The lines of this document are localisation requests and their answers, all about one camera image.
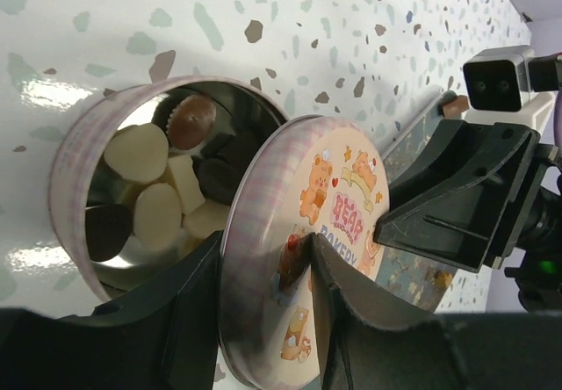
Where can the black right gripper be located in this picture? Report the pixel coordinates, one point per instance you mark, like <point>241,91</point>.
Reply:
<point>497,185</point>

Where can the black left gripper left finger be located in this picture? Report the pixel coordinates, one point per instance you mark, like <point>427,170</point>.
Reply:
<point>163,334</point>

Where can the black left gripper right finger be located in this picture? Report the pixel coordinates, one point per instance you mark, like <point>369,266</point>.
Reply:
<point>367,338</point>

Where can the white heart chocolate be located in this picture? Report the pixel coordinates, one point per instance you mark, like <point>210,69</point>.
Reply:
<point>138,153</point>
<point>157,217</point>

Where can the white oval chocolate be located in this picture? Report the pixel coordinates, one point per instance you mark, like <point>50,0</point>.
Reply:
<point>206,219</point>

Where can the round metal tin lid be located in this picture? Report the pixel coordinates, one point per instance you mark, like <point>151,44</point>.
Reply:
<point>315,175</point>

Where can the dark round chocolate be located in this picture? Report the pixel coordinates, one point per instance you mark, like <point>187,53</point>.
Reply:
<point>236,150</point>

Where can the white cube chocolate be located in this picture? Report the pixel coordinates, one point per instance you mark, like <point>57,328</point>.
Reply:
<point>183,178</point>

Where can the brown chocolate at tray corner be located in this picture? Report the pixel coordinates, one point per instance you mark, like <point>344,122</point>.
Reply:
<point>454,107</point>

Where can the blossom pattern teal tray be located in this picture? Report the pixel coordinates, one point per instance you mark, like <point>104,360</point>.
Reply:
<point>419,261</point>

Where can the round metal tin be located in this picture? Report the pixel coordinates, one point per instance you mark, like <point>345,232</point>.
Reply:
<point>80,178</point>

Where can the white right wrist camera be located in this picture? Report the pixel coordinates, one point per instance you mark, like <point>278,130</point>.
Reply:
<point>512,85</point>

